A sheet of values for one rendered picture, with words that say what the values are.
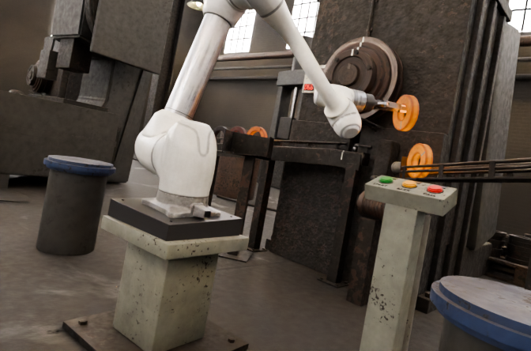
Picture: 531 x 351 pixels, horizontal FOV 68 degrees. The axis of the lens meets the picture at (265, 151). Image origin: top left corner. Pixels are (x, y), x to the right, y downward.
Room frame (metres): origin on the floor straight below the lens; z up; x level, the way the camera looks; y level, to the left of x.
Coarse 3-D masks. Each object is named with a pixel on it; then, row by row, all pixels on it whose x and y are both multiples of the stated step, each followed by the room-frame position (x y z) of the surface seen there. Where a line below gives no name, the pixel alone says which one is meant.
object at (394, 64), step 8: (352, 40) 2.19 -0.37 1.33; (360, 40) 2.16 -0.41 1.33; (368, 40) 2.13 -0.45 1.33; (376, 40) 2.09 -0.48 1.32; (384, 48) 2.06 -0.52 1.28; (392, 56) 2.02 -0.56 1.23; (328, 64) 2.29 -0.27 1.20; (392, 64) 2.02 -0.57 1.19; (392, 72) 2.01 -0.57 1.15; (400, 72) 2.04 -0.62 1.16; (392, 80) 2.00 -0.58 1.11; (400, 80) 2.04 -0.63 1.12; (392, 88) 2.00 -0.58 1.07; (384, 96) 2.02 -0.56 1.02; (392, 96) 2.04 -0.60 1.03; (368, 112) 2.07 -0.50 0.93; (376, 112) 2.05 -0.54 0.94
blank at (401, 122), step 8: (408, 96) 1.65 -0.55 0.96; (408, 104) 1.64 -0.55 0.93; (416, 104) 1.61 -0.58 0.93; (400, 112) 1.71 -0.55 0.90; (408, 112) 1.63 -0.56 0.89; (416, 112) 1.61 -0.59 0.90; (400, 120) 1.68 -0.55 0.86; (408, 120) 1.62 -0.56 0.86; (400, 128) 1.67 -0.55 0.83; (408, 128) 1.65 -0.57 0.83
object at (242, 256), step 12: (228, 132) 2.30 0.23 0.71; (228, 144) 2.35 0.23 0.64; (240, 144) 2.42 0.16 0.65; (252, 144) 2.41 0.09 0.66; (264, 144) 2.40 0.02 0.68; (252, 156) 2.27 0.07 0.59; (264, 156) 2.19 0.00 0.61; (252, 168) 2.27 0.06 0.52; (240, 180) 2.28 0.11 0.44; (240, 192) 2.28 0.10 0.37; (240, 204) 2.27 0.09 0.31; (240, 216) 2.27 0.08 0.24; (228, 252) 2.28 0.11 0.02; (240, 252) 2.36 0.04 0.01
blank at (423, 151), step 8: (416, 144) 1.71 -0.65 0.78; (424, 144) 1.68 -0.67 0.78; (416, 152) 1.70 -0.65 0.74; (424, 152) 1.64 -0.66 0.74; (408, 160) 1.76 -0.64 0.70; (416, 160) 1.73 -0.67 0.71; (424, 160) 1.63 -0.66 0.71; (432, 160) 1.63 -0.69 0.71; (408, 168) 1.75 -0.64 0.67; (416, 168) 1.68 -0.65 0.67; (424, 168) 1.63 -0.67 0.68; (416, 176) 1.67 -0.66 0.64; (424, 176) 1.66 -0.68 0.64
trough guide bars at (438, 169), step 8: (488, 160) 1.27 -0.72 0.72; (496, 160) 1.24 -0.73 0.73; (504, 160) 1.21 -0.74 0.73; (512, 160) 1.18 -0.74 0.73; (520, 160) 1.16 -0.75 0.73; (528, 160) 1.13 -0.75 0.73; (432, 168) 1.64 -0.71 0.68; (440, 168) 1.50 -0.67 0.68; (448, 168) 1.46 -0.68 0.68; (456, 168) 1.41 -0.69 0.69; (464, 168) 1.38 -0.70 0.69; (472, 168) 1.34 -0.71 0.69; (480, 168) 1.30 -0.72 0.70; (488, 168) 1.27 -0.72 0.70; (496, 168) 1.24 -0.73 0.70; (504, 168) 1.21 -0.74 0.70; (512, 168) 1.18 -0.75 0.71; (520, 168) 1.16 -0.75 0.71; (528, 168) 1.20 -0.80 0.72; (440, 176) 1.49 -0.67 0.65; (456, 176) 1.51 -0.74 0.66; (488, 176) 1.26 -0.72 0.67
